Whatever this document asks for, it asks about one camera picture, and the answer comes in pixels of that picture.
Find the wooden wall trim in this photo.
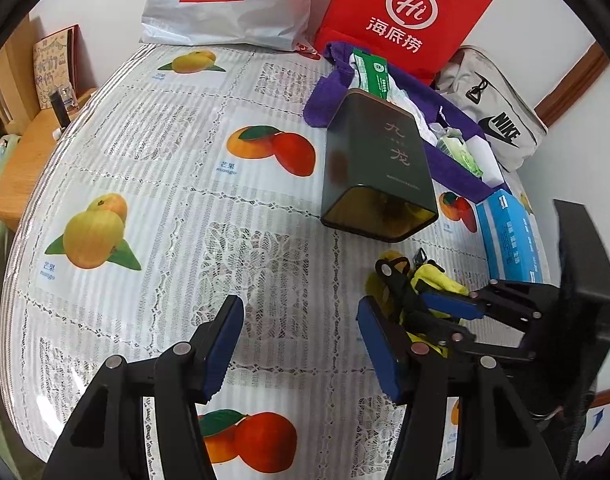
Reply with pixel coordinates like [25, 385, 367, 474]
[535, 42, 610, 126]

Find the white sponge block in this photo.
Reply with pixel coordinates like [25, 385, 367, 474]
[470, 135, 506, 188]

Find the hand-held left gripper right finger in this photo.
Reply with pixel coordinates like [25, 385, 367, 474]
[357, 296, 558, 480]

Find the doodle cover book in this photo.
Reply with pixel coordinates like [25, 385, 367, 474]
[32, 25, 86, 108]

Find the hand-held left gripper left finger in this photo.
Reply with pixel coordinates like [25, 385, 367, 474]
[42, 294, 246, 480]

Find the white plastic bag orange label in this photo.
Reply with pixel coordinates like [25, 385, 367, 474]
[139, 0, 312, 53]

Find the purple tote bag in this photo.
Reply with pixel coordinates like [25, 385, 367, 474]
[305, 40, 510, 203]

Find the yellow cloth with black strap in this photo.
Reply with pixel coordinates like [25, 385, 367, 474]
[365, 249, 470, 346]

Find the green snack packet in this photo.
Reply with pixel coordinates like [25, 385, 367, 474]
[435, 127, 486, 178]

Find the green white packet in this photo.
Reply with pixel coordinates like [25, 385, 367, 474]
[347, 46, 400, 107]

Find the beige waist bag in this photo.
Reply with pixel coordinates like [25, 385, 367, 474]
[435, 45, 548, 173]

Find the red paper bag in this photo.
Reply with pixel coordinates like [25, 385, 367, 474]
[314, 0, 493, 87]

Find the wooden nightstand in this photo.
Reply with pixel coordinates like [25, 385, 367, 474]
[0, 87, 98, 231]

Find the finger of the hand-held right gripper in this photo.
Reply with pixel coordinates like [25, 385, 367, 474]
[419, 279, 560, 322]
[402, 310, 538, 363]

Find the small black object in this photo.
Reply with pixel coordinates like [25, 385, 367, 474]
[51, 94, 72, 128]

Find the dark green tin box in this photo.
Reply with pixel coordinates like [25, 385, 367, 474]
[320, 87, 440, 243]

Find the blue tissue pack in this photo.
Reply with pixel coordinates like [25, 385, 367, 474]
[475, 189, 546, 283]

